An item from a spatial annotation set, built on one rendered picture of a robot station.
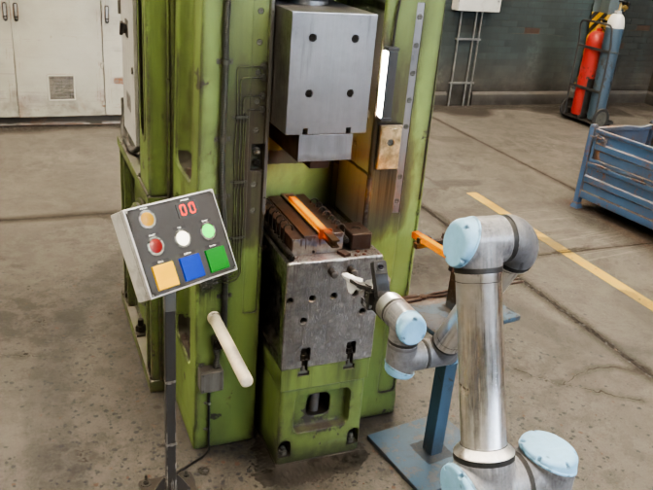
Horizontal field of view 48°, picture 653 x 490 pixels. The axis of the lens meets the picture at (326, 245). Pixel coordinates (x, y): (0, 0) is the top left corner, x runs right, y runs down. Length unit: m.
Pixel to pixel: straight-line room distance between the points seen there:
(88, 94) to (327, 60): 5.43
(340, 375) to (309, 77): 1.18
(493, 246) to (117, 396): 2.20
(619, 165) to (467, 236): 4.59
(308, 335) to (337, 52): 1.03
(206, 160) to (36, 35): 5.14
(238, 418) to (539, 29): 8.13
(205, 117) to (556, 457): 1.52
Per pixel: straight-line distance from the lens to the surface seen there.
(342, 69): 2.51
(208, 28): 2.49
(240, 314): 2.87
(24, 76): 7.65
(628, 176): 6.19
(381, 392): 3.36
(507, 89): 10.32
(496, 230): 1.75
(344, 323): 2.81
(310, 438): 3.07
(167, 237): 2.31
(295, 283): 2.64
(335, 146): 2.57
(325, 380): 2.92
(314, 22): 2.44
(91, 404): 3.48
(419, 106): 2.85
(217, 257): 2.39
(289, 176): 3.08
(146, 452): 3.19
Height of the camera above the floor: 2.02
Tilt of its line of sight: 23 degrees down
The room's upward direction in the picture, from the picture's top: 5 degrees clockwise
